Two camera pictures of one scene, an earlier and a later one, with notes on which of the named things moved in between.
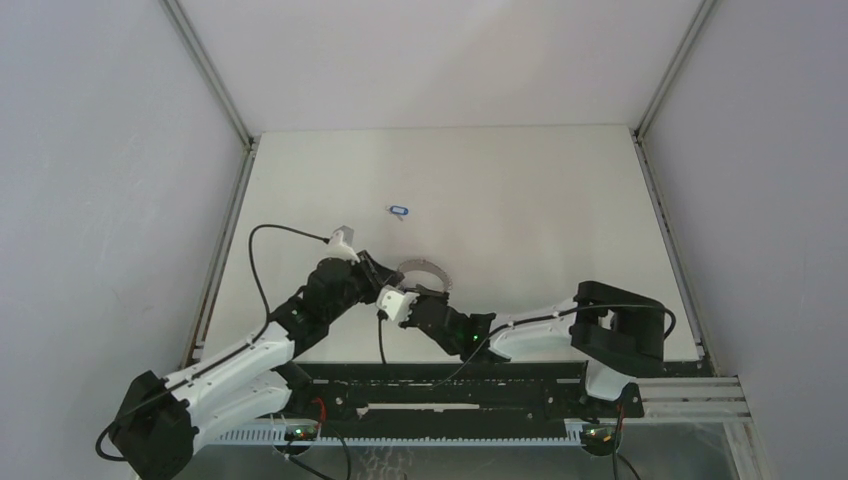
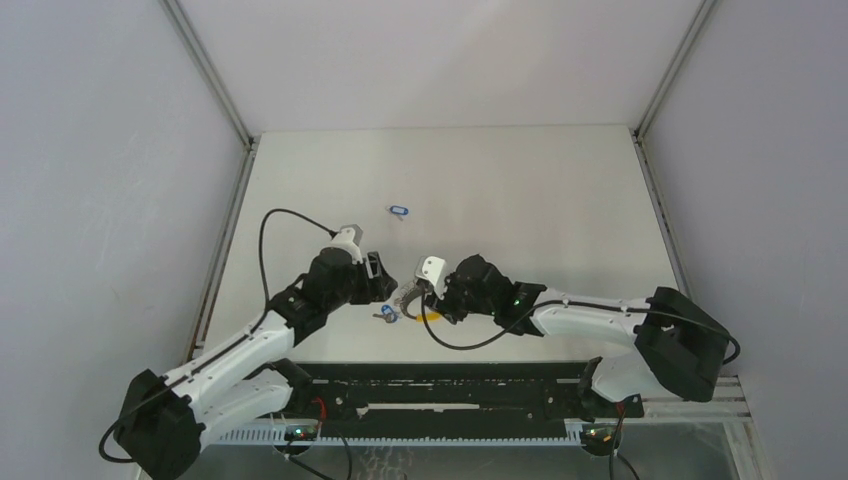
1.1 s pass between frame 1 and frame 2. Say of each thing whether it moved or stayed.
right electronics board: stayed
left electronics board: stayed
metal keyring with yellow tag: moved
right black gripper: moved
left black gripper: stayed
